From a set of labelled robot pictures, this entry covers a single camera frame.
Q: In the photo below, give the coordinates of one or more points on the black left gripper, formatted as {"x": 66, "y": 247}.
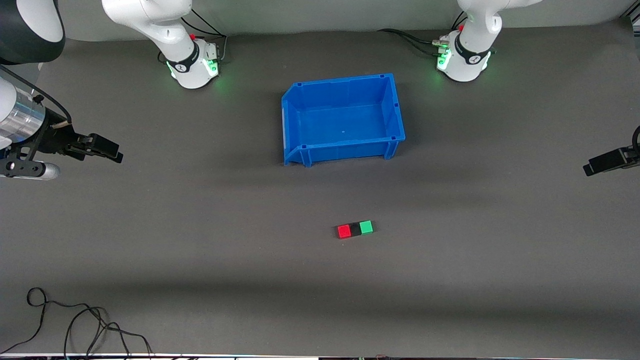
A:
{"x": 607, "y": 161}

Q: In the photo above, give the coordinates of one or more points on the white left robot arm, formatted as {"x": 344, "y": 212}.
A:
{"x": 472, "y": 45}

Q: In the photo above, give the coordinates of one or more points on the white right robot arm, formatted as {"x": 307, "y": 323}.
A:
{"x": 165, "y": 35}

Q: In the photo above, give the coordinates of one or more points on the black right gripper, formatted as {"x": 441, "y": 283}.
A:
{"x": 51, "y": 139}

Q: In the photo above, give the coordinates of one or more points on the small black cube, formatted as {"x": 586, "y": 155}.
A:
{"x": 355, "y": 229}

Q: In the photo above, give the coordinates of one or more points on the small green cube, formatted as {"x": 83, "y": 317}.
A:
{"x": 366, "y": 227}

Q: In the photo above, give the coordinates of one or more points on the dark grey table mat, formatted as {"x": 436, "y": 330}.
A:
{"x": 450, "y": 280}

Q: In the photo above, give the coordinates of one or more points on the small red cube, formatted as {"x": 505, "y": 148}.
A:
{"x": 344, "y": 231}

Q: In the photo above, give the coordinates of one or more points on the blue plastic storage bin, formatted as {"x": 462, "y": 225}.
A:
{"x": 342, "y": 120}

